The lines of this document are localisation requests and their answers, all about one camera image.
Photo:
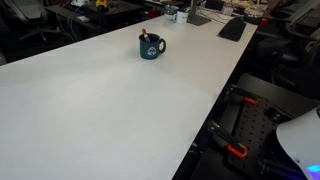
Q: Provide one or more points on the red marker pen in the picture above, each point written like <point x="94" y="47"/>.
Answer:
<point x="145" y="35"/>

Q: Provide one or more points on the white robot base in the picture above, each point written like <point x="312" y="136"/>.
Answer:
<point x="300" y="139"/>

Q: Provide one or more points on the dark blue ceramic mug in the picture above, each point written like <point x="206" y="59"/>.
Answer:
<point x="151" y="49"/>

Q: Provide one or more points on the black orange clamp near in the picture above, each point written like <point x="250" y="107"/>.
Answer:
<point x="233" y="145"/>

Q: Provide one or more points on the black orange clamp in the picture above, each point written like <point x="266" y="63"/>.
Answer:
<point x="233" y="145"/>
<point x="246" y="95"/>

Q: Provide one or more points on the black orange clamp far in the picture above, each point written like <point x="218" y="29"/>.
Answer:
<point x="246" y="95"/>

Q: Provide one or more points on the white mug background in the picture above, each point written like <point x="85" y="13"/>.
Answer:
<point x="180" y="17"/>

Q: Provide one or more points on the grey monitor stand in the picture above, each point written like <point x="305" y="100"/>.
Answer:
<point x="195" y="19"/>

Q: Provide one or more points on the green bowl background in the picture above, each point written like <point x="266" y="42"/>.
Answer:
<point x="170" y="11"/>

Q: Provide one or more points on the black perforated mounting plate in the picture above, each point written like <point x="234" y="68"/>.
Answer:
<point x="255" y="129"/>

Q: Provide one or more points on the black office chair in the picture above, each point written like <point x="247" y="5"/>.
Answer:
<point x="31" y="13"/>

